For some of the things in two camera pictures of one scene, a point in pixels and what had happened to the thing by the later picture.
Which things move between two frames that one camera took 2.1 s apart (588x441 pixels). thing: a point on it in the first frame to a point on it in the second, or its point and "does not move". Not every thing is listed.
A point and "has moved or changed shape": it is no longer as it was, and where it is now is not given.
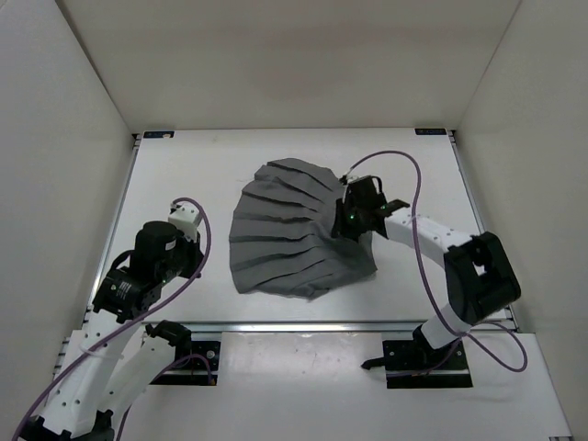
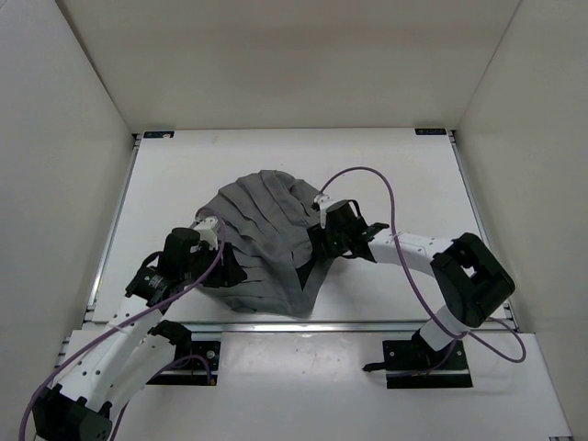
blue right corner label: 430,131 does not move
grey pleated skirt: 281,238 has moved or changed shape
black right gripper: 339,228 to 319,237
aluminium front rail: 306,327 does not move
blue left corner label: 158,134 does not move
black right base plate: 412,365 does not move
